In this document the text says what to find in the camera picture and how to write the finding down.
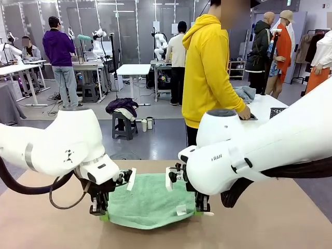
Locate grey robot workbench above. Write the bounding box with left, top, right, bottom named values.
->
left=72, top=61, right=109, bottom=102

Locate bald mannequin in dark jacket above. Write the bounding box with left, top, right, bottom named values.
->
left=245, top=11, right=275, bottom=95

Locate thick black arm hose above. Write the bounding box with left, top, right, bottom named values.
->
left=219, top=158, right=332, bottom=209
left=0, top=155, right=76, bottom=196

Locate clothes rack with coats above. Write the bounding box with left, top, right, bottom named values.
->
left=290, top=29, right=327, bottom=85

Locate mannequin in orange shirt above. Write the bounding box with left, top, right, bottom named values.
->
left=264, top=9, right=296, bottom=99

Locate black camera tripod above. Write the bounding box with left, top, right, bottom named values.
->
left=108, top=32, right=119, bottom=91

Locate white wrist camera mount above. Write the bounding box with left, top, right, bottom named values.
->
left=165, top=162, right=187, bottom=192
left=115, top=168, right=137, bottom=191

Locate thick black left arm hose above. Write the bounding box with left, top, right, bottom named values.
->
left=0, top=155, right=76, bottom=196

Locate grey plastic stool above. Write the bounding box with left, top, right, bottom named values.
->
left=112, top=111, right=139, bottom=141

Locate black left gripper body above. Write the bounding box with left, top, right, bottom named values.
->
left=87, top=178, right=118, bottom=202

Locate person in yellow hoodie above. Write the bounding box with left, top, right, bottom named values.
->
left=181, top=0, right=252, bottom=154

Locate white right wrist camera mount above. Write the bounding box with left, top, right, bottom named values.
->
left=165, top=162, right=187, bottom=192

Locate black mesh basket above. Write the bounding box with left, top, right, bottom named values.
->
left=269, top=106, right=288, bottom=120

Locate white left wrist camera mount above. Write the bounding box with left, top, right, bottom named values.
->
left=115, top=168, right=137, bottom=191

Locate seated person in grey jacket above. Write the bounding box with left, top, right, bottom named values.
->
left=21, top=36, right=42, bottom=89

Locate green terry towel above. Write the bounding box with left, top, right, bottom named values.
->
left=106, top=173, right=197, bottom=230

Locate dark folding step stool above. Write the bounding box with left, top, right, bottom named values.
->
left=81, top=82, right=101, bottom=103

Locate long white desk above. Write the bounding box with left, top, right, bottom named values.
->
left=0, top=63, right=51, bottom=107

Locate blue-grey towel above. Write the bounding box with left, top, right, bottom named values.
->
left=234, top=86, right=256, bottom=104

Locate person in purple hoodie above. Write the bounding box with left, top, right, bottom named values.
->
left=42, top=16, right=80, bottom=109

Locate mannequin in white top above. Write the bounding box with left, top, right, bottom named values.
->
left=305, top=30, right=332, bottom=95

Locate grey fabric cover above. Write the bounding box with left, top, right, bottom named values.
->
left=0, top=82, right=26, bottom=125

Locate thick black right arm hose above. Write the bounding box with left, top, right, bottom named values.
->
left=219, top=158, right=332, bottom=209

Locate person's right hand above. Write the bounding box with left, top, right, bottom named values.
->
left=238, top=107, right=252, bottom=121

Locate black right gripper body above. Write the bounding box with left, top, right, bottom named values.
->
left=194, top=192, right=210, bottom=204

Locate white side table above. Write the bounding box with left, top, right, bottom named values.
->
left=234, top=87, right=290, bottom=128

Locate white shoe rack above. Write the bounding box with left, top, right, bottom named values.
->
left=228, top=58, right=246, bottom=81

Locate thin left gripper cable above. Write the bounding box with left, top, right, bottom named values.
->
left=49, top=180, right=92, bottom=210

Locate small white desk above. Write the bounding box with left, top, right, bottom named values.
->
left=116, top=64, right=151, bottom=106

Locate person in white sweater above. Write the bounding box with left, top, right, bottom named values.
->
left=165, top=21, right=187, bottom=106

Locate person's right forearm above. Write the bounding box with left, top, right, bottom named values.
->
left=223, top=85, right=246, bottom=114

